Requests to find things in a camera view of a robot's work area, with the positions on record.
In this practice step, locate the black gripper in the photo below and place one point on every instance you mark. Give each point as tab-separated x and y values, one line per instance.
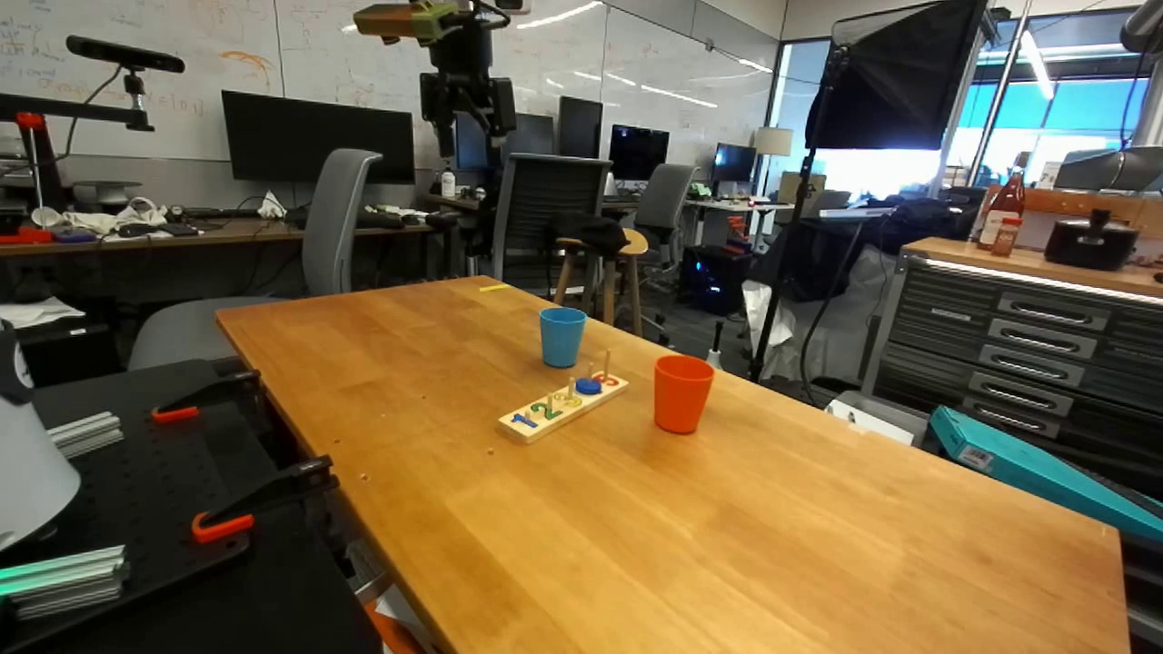
466	96

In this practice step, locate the blue plastic cup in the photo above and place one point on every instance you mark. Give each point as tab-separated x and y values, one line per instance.
562	335

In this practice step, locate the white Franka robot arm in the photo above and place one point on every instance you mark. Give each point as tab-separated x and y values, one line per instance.
462	49

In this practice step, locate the orange plastic cup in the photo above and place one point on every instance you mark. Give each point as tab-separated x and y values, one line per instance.
681	393

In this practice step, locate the blue screen monitor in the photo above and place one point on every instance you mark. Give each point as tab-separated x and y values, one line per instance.
533	134

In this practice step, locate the upright black monitor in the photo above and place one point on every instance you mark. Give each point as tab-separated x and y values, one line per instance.
578	125

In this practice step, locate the large black monitor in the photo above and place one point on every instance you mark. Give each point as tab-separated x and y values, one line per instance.
317	145

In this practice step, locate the small dark monitor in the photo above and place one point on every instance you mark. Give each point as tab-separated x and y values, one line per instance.
638	152

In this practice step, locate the wooden stool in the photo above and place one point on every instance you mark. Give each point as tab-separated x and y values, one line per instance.
603	260

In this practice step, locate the grey mesh office chair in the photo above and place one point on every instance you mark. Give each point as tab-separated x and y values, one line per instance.
664	204

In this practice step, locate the wooden number puzzle board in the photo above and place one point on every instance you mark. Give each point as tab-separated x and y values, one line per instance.
562	405

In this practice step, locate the white table lamp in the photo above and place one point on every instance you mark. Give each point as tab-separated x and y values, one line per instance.
773	152

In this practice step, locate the black light stand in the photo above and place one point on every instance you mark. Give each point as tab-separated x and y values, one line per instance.
786	257

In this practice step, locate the long wooden office desk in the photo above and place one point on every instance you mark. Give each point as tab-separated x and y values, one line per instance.
148	243

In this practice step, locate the black softbox light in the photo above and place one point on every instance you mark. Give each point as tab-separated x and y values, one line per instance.
892	77

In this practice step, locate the white box on floor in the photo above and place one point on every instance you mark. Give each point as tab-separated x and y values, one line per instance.
872	420

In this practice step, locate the short aluminium extrusion bars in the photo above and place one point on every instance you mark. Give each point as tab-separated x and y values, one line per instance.
84	435

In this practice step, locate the black base board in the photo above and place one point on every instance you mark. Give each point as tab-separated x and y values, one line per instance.
167	520

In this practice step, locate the red bottle with label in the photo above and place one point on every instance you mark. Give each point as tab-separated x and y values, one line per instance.
1001	220

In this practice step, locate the white lamp shade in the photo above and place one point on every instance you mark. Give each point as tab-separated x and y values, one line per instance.
31	477

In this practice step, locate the grey drawer cabinet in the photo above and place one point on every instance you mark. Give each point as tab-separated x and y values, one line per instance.
1031	349

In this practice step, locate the stacked aluminium extrusion bars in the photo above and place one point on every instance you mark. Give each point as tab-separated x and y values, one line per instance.
58	582

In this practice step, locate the black pot with lid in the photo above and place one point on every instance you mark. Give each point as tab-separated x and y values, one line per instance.
1090	243

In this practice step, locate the teal plastic case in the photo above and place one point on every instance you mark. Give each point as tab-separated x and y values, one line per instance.
1041	475

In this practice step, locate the green orange wrist camera mount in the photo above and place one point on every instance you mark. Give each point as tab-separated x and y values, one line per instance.
403	21

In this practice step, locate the black bar camera on stand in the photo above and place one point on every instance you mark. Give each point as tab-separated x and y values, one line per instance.
121	58

